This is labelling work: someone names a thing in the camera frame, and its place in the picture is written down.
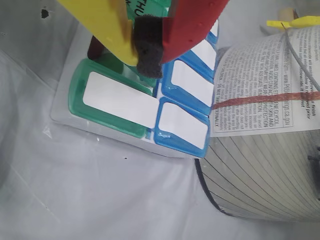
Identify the metal can with printed label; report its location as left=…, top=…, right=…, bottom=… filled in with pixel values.
left=194, top=26, right=320, bottom=222

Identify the white tablecloth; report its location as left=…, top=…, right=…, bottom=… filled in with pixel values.
left=0, top=0, right=320, bottom=240

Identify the weekly pill organizer box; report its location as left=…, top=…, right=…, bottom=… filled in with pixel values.
left=49, top=0, right=221, bottom=160

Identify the red ball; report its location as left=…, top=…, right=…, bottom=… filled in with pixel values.
left=86, top=36, right=105, bottom=62

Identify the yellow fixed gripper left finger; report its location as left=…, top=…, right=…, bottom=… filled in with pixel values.
left=56, top=0, right=139, bottom=67

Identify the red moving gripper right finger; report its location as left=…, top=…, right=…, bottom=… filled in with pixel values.
left=132, top=0, right=230, bottom=80

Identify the yellow plastic piece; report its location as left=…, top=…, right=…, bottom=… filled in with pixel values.
left=266, top=16, right=320, bottom=31

